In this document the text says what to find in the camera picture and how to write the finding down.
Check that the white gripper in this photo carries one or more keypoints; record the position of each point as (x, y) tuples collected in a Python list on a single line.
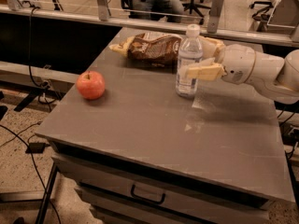
[(239, 63)]

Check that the clear blue-labelled plastic bottle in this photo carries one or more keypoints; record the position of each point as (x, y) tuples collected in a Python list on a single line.
[(190, 51)]

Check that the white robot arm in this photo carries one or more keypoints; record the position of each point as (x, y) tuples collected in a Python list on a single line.
[(273, 77)]

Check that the brown chip bag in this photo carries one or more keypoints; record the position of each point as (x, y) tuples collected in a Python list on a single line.
[(157, 48)]

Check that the person in jeans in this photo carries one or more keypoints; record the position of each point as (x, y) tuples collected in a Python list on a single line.
[(154, 10)]

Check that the red apple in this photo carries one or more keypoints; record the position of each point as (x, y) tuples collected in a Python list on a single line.
[(91, 85)]

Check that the grey drawer cabinet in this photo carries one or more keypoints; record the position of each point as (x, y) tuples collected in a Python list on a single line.
[(104, 183)]

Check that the black power adapter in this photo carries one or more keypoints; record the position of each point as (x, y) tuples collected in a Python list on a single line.
[(35, 147)]

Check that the metal railing frame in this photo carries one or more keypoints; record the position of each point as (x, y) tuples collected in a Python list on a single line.
[(226, 19)]

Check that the black drawer handle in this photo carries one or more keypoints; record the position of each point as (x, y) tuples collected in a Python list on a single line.
[(148, 195)]

